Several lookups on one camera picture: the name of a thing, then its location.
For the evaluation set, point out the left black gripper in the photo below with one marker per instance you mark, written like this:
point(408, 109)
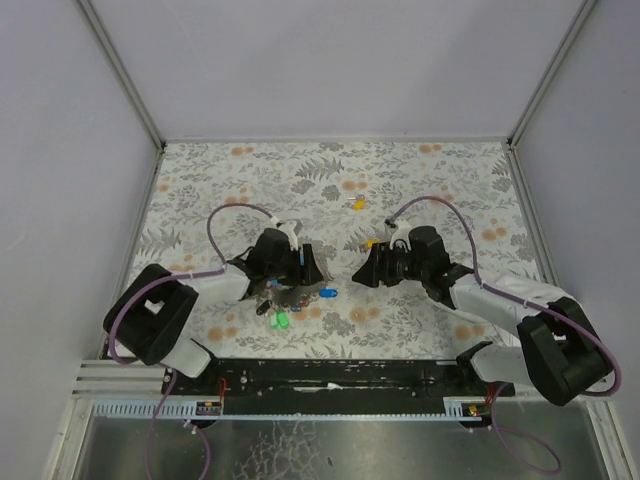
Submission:
point(298, 265)

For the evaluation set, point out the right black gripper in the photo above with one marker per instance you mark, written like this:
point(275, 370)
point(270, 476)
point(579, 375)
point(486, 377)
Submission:
point(382, 265)

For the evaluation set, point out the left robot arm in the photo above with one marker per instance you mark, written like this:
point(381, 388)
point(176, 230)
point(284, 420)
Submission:
point(149, 318)

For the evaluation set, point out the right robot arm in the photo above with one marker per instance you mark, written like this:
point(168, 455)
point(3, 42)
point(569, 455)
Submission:
point(557, 352)

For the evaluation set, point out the blue key tag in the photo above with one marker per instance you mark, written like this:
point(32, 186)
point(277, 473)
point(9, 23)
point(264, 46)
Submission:
point(328, 293)

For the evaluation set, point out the black key fob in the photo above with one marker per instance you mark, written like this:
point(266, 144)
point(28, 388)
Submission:
point(263, 308)

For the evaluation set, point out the green key tag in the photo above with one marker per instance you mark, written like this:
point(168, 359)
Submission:
point(279, 320)

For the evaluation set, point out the floral table mat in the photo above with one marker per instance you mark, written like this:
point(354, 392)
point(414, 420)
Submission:
point(211, 201)

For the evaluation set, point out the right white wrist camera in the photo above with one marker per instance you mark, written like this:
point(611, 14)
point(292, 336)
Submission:
point(400, 230)

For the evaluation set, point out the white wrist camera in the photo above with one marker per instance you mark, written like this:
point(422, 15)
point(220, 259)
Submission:
point(291, 228)
point(400, 230)

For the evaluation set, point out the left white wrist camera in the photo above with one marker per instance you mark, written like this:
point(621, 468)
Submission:
point(291, 228)

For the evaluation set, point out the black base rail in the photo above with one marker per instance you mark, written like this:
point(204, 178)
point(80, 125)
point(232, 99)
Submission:
point(334, 388)

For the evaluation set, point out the white slotted cable duct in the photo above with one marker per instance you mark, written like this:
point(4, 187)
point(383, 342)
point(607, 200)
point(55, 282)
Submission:
point(169, 409)

